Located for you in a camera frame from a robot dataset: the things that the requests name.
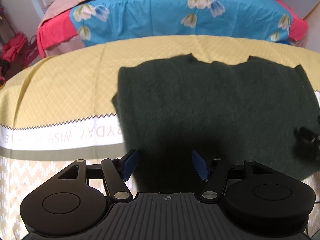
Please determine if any beige zigzag patterned bedsheet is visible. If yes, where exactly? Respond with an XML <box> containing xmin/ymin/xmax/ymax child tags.
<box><xmin>1</xmin><ymin>35</ymin><xmax>319</xmax><ymax>239</ymax></box>

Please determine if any blue floral quilt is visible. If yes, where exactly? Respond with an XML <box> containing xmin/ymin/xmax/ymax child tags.
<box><xmin>69</xmin><ymin>0</ymin><xmax>293</xmax><ymax>47</ymax></box>

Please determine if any dark green knit sweater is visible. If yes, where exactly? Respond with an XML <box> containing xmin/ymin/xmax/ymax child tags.
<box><xmin>112</xmin><ymin>54</ymin><xmax>319</xmax><ymax>192</ymax></box>

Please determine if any red bed cover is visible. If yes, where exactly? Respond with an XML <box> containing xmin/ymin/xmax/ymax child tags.
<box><xmin>36</xmin><ymin>10</ymin><xmax>85</xmax><ymax>59</ymax></box>

